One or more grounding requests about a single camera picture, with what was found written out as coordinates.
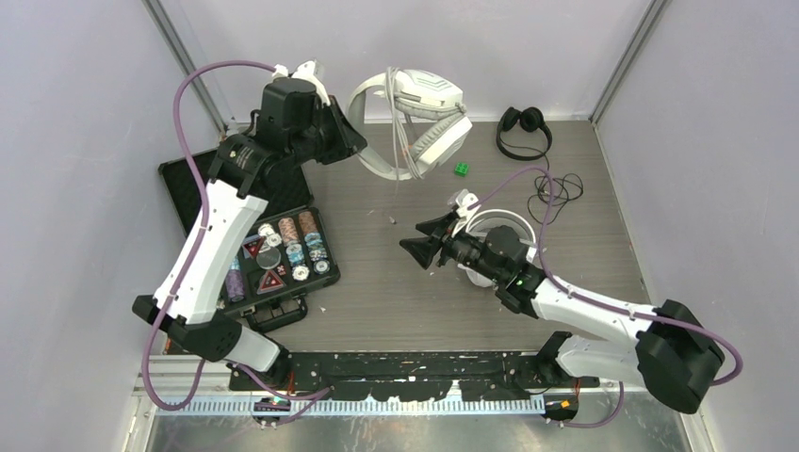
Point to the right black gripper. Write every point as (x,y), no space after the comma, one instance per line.
(439,231)

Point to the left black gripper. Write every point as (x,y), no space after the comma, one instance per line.
(343,146)

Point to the white round gaming headphones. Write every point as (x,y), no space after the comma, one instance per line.
(507,242)

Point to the white grey angular headphones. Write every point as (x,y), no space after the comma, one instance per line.
(428,118)

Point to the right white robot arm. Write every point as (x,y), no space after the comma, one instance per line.
(659,348)

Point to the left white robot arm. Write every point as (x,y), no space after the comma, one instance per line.
(234,194)

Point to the black small headphones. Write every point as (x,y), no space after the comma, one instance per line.
(556,192)

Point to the green toy brick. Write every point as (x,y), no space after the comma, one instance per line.
(461,169)

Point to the black poker chip case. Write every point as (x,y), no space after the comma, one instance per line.
(285,256)

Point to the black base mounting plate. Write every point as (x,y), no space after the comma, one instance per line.
(407,376)

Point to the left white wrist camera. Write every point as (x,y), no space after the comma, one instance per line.
(311,71)

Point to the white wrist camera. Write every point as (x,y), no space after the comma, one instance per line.
(462,202)
(311,71)

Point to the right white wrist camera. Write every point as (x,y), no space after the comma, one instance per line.
(462,202)

